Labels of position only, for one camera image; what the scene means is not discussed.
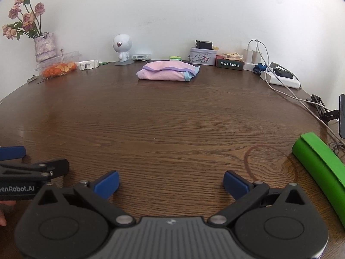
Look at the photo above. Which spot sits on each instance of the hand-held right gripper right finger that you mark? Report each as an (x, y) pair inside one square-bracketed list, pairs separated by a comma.
[(237, 184)]

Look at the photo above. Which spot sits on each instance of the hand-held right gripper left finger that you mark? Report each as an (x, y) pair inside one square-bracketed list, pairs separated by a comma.
[(106, 184)]

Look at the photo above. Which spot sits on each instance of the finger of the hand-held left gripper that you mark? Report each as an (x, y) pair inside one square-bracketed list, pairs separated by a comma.
[(12, 152), (60, 167)]

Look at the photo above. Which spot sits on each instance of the pink and blue mesh garment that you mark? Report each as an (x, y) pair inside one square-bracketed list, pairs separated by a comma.
[(164, 72)]

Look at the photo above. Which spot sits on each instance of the person's left hand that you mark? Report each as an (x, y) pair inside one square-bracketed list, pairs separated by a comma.
[(2, 217)]

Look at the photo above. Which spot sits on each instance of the green case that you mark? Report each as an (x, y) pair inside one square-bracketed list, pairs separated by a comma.
[(318, 162)]

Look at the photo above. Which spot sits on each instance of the clear box of oranges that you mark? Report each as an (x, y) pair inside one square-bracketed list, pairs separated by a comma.
[(58, 68)]

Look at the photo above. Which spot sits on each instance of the white plastic holder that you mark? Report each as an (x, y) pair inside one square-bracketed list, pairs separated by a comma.
[(87, 65)]

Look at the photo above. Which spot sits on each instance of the white power strip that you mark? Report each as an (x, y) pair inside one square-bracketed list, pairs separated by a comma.
[(275, 80)]

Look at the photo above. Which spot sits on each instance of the black phone clamp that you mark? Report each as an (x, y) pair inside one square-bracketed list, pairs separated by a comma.
[(318, 100)]

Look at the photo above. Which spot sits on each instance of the white socket block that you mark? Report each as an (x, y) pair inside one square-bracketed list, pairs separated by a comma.
[(248, 66)]

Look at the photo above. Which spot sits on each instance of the dark red and green box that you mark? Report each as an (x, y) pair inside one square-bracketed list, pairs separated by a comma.
[(229, 64)]

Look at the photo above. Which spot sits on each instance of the black power adapter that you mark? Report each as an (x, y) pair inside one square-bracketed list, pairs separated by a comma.
[(283, 72)]

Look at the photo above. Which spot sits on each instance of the tan snack packets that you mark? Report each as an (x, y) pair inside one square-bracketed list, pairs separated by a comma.
[(233, 56)]

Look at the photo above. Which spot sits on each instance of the white plug charger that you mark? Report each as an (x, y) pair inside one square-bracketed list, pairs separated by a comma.
[(256, 56), (248, 55)]

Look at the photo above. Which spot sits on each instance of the white flat device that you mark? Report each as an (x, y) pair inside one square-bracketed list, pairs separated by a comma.
[(140, 57)]

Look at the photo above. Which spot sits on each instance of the grey printed tin box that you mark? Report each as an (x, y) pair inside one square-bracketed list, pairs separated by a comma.
[(202, 56)]

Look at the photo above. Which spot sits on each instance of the white robot figurine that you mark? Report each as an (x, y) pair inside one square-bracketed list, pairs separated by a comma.
[(122, 43)]

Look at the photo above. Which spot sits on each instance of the green tissue pack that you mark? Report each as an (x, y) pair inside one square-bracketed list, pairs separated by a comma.
[(175, 58)]

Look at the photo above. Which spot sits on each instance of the black charger block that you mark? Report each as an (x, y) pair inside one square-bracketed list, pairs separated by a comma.
[(204, 44)]

